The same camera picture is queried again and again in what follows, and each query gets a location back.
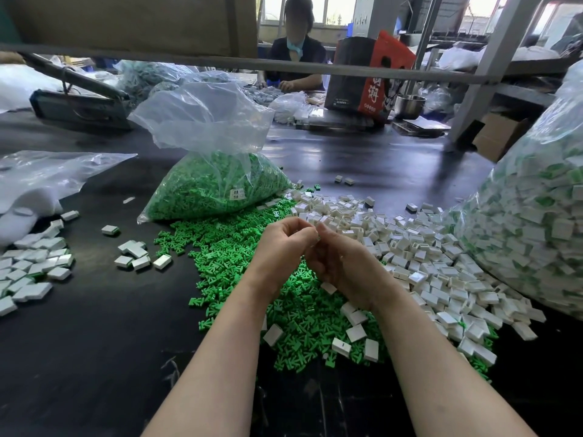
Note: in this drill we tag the person's left hand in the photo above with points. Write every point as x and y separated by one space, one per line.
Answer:
280 257

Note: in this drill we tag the empty clear plastic bag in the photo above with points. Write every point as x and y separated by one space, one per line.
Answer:
53 172

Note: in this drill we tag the pile of white plastic caps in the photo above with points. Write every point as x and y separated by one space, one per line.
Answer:
451 266

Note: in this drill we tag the white paper sheets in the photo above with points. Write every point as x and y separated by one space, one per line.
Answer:
423 126

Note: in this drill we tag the white bags on shelf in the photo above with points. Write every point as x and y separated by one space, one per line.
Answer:
492 55

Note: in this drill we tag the person's left forearm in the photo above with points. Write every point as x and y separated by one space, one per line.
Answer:
219 385

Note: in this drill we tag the crumpled white plastic bag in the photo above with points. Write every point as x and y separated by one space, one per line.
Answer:
291 107

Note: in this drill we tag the cardboard box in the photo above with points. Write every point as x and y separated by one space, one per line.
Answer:
501 136

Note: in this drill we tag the clear bag of pale parts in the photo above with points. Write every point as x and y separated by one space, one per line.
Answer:
166 79

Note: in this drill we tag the white plastic sheet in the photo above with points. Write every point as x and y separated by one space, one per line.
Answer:
25 86

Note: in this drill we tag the bag of green clips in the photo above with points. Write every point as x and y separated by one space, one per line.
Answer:
219 184

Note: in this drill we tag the pile of assembled white pieces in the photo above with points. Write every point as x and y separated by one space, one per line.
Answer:
36 266

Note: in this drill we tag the person's right hand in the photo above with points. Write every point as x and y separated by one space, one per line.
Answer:
355 268

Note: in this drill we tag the grey metal shelf frame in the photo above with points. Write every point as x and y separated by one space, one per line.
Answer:
182 61

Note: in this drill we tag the brown board panel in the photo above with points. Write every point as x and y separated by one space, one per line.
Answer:
126 24

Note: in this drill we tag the black table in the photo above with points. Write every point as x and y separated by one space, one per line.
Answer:
91 364

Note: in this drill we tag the black and red box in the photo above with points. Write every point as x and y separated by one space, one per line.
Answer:
364 82

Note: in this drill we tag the large bag of white caps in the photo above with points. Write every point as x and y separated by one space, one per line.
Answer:
542 212

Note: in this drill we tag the person's right forearm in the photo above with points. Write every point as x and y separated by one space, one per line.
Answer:
451 385

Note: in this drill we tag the metal bowl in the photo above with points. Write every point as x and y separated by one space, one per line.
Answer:
410 107

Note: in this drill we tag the pile of green parts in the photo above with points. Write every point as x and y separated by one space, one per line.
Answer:
208 244

